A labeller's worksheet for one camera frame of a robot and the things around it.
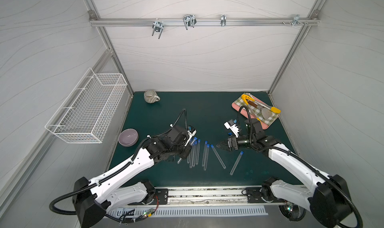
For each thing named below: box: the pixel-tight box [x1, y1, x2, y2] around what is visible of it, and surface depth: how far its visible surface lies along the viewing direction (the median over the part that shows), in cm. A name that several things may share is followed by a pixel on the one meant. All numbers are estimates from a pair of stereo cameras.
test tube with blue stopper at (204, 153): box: [201, 140, 208, 167], surface depth 90 cm
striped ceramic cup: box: [143, 89, 161, 104], surface depth 113 cm
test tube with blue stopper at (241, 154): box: [229, 151, 244, 176], surface depth 88 cm
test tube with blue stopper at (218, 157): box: [210, 144, 227, 169], surface depth 88 cm
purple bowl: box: [118, 128, 139, 147], surface depth 92 cm
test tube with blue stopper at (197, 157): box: [195, 139, 201, 166], surface depth 90 cm
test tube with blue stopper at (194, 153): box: [192, 141, 198, 168], surface depth 88 cm
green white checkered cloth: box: [233, 92, 281, 126], surface depth 110 cm
